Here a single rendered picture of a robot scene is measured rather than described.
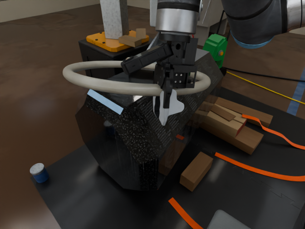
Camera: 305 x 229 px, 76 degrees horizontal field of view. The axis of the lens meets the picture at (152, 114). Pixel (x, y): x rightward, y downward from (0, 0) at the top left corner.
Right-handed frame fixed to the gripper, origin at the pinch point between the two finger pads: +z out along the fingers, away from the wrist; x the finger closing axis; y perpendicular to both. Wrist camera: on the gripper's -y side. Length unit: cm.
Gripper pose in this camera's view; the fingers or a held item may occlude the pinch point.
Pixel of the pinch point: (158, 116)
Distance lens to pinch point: 50.8
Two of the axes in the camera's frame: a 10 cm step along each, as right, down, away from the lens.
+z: -0.8, 9.2, 3.8
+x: -2.8, -3.8, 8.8
